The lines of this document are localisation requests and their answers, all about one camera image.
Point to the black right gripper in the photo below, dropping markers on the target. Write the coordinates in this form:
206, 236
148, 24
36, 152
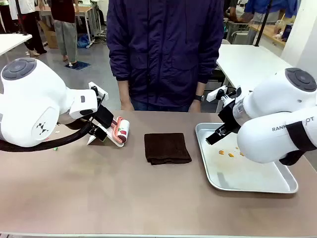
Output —
229, 115

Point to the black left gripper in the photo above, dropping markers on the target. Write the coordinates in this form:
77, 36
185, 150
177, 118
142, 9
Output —
104, 116

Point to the dark brown cloth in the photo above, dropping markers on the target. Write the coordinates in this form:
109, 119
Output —
167, 148

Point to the person's left forearm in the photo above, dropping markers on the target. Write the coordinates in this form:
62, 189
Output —
201, 88

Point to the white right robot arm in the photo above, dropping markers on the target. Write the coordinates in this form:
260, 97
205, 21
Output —
272, 106

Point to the person's right forearm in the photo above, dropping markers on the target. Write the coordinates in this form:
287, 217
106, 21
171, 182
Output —
123, 89

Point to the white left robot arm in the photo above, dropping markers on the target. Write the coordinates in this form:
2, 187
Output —
37, 99

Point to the person's left hand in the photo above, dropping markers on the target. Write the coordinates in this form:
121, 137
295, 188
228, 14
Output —
195, 106

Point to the person's right hand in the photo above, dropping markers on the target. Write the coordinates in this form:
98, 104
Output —
126, 105

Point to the white folded stand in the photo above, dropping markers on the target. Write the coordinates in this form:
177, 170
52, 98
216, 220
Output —
112, 142

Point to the black wristwatch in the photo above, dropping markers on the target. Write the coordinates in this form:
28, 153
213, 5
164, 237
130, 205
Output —
199, 97

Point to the metal tray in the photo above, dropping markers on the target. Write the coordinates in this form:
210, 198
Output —
237, 173

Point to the blue floor mat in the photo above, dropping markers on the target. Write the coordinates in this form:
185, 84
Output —
78, 65

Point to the large white table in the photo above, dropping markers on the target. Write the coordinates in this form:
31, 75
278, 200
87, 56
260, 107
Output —
247, 62

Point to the blue plastic bag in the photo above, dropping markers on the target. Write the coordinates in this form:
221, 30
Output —
83, 42

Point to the person in purple jacket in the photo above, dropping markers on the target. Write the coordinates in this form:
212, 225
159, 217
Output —
163, 49

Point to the cardboard box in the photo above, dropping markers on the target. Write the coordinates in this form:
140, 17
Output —
50, 37

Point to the person in grey trousers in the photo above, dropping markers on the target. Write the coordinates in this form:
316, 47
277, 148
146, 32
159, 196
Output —
65, 29

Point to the wooden table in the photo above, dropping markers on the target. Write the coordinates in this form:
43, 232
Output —
270, 32

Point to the black pole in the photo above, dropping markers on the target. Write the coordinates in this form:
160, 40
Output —
262, 22

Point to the clear plastic cup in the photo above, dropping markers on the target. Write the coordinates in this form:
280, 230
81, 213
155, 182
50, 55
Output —
278, 27

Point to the dark blue carton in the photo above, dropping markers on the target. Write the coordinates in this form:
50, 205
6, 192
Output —
287, 32

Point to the person in black trousers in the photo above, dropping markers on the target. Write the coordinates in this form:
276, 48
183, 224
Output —
32, 27

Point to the small white table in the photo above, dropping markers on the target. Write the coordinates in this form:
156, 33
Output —
12, 42

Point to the person in blue jacket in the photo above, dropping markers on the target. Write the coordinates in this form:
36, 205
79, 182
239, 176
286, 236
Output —
270, 10

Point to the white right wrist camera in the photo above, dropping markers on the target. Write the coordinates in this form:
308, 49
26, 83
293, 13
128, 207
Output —
218, 94

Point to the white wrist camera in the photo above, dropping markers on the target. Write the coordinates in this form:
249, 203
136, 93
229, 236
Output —
99, 90
218, 94

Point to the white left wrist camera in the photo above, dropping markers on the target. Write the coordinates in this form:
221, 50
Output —
99, 90

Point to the wooden desk with white frame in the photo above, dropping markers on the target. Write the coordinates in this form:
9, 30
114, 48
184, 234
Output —
85, 15

